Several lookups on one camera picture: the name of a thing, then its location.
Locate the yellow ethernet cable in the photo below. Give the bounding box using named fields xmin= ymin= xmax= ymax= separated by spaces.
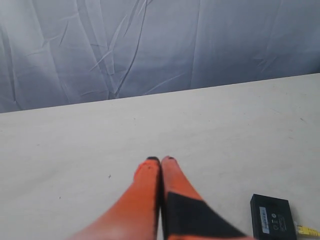
xmin=294 ymin=221 xmax=320 ymax=237

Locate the white wrinkled backdrop curtain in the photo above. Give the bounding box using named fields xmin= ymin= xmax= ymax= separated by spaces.
xmin=0 ymin=0 xmax=320 ymax=113

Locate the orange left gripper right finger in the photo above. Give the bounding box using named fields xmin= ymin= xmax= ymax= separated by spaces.
xmin=161 ymin=155 xmax=256 ymax=240

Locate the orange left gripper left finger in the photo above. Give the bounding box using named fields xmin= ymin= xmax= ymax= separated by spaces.
xmin=69 ymin=156 xmax=161 ymax=240

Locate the black rectangular network box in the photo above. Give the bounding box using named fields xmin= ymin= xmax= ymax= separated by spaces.
xmin=250 ymin=194 xmax=297 ymax=240

